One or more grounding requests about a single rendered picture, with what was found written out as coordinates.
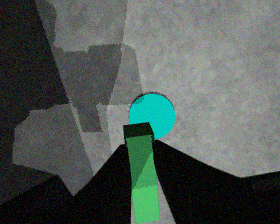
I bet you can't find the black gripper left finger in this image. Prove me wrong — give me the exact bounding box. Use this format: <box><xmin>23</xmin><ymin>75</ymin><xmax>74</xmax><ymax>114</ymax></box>
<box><xmin>0</xmin><ymin>144</ymin><xmax>132</xmax><ymax>224</ymax></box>

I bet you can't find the cyan circle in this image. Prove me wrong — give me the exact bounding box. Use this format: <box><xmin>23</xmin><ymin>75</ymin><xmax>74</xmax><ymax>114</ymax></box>
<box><xmin>129</xmin><ymin>94</ymin><xmax>175</xmax><ymax>139</ymax></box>

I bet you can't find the green rectangular post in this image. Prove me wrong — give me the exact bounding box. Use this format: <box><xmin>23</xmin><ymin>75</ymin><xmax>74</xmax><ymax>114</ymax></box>
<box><xmin>123</xmin><ymin>122</ymin><xmax>160</xmax><ymax>224</ymax></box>

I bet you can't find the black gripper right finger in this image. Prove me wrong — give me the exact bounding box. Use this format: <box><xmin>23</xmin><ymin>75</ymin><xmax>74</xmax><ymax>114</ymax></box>
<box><xmin>153</xmin><ymin>140</ymin><xmax>280</xmax><ymax>224</ymax></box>

